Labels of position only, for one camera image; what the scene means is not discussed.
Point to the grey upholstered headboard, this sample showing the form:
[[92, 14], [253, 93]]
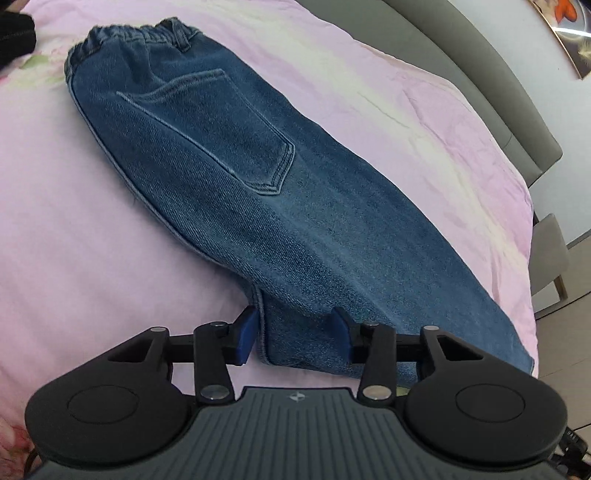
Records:
[[485, 60]]

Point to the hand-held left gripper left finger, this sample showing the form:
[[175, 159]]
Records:
[[244, 337]]

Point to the dark cloth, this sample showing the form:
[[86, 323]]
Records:
[[14, 32]]

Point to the framed wall poster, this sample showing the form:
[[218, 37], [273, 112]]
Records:
[[572, 41]]

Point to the grey upholstered chair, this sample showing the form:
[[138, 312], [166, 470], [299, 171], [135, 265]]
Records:
[[549, 258]]

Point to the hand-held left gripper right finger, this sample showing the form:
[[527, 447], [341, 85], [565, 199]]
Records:
[[340, 334]]

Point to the pink bed blanket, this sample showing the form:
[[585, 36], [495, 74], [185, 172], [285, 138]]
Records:
[[92, 254]]

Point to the blue denim pants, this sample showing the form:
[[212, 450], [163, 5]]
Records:
[[277, 207]]

